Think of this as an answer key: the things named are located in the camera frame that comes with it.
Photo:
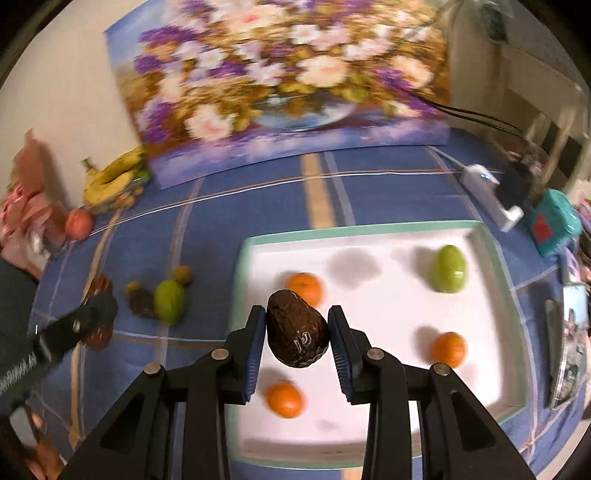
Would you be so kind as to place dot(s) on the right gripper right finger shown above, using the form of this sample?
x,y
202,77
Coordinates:
x,y
460,439

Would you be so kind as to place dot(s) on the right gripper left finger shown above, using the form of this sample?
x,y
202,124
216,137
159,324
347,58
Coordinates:
x,y
175,417

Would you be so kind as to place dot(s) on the orange tangerine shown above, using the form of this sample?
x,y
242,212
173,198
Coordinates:
x,y
285,400
449,348
307,286

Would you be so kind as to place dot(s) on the dark round passion fruit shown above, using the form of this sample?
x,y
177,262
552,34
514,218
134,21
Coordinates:
x,y
141,304

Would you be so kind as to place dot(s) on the green lime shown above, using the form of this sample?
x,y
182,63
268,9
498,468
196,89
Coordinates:
x,y
169,300
449,270

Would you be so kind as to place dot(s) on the white tray with green rim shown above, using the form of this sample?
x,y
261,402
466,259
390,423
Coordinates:
x,y
381,277

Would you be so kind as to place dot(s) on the pink flower bouquet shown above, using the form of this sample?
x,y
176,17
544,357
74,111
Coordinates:
x,y
32,214

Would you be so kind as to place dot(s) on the red apple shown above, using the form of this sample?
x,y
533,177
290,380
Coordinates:
x,y
79,224

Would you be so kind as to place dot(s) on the small yellow-brown fruit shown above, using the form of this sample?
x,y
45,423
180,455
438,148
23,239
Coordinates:
x,y
182,274

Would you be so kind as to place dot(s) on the blue plaid tablecloth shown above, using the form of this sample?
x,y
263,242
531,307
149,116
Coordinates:
x,y
203,224

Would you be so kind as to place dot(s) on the banana bunch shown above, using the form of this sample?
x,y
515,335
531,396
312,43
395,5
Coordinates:
x,y
131,160

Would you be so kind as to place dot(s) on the teal plastic toy box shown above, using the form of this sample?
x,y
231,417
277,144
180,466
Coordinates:
x,y
553,223

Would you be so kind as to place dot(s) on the white power strip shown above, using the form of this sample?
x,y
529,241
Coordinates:
x,y
482,184

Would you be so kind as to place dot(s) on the black charger adapter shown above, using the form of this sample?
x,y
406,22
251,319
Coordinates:
x,y
515,185

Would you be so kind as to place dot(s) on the flower painting canvas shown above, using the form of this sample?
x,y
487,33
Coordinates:
x,y
216,85

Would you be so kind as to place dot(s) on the white chair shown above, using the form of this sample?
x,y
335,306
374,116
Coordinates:
x,y
562,114

